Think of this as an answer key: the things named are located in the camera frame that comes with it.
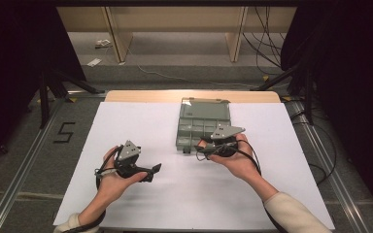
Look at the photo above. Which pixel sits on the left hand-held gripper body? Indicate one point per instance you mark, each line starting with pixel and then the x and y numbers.
pixel 128 158

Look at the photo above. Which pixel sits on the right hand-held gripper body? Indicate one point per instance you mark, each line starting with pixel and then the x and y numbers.
pixel 223 136

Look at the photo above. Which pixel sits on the grey plastic compartment box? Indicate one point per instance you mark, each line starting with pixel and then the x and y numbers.
pixel 200 119

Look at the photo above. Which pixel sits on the person's left hand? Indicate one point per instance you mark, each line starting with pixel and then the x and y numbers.
pixel 116 187

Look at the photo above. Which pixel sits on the person's right hand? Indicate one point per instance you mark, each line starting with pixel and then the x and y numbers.
pixel 239 163

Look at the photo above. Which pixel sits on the white table sheet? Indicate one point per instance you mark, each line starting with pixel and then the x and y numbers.
pixel 181 200

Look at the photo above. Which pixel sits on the black metal stand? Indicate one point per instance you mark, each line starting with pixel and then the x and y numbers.
pixel 44 97
pixel 309 97

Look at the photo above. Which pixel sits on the white paper piece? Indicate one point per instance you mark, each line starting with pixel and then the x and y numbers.
pixel 94 62

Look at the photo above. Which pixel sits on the white power strip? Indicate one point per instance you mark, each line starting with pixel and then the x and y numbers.
pixel 103 43

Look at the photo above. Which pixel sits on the light wooden desk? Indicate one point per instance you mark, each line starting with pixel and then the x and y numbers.
pixel 175 19

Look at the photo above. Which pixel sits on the dark curtain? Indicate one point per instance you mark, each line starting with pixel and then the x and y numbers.
pixel 13 64
pixel 353 81

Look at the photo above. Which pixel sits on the aluminium floor rail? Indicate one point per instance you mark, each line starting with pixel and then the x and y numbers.
pixel 19 184
pixel 330 168

